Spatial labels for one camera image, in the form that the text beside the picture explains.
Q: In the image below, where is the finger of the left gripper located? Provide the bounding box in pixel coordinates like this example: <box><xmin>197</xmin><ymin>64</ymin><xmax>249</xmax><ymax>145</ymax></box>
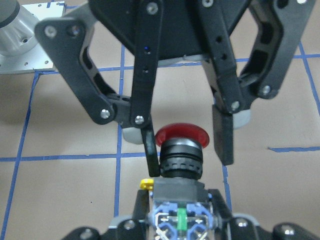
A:
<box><xmin>34</xmin><ymin>17</ymin><xmax>161</xmax><ymax>178</ymax></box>
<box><xmin>195</xmin><ymin>0</ymin><xmax>315</xmax><ymax>166</ymax></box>

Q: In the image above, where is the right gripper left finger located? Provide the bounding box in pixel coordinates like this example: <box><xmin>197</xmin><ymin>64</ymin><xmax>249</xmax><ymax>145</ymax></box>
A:
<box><xmin>107</xmin><ymin>189</ymin><xmax>150</xmax><ymax>240</ymax></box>

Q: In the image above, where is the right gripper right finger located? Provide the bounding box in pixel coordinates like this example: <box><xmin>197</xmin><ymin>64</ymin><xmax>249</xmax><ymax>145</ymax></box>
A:
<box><xmin>208</xmin><ymin>189</ymin><xmax>258</xmax><ymax>240</ymax></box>

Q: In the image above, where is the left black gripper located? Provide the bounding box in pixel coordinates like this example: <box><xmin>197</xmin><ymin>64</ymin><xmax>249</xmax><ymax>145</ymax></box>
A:
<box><xmin>88</xmin><ymin>0</ymin><xmax>250</xmax><ymax>60</ymax></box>

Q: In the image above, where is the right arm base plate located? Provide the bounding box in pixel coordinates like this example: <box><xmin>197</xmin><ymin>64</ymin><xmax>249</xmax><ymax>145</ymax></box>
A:
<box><xmin>0</xmin><ymin>0</ymin><xmax>66</xmax><ymax>75</ymax></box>

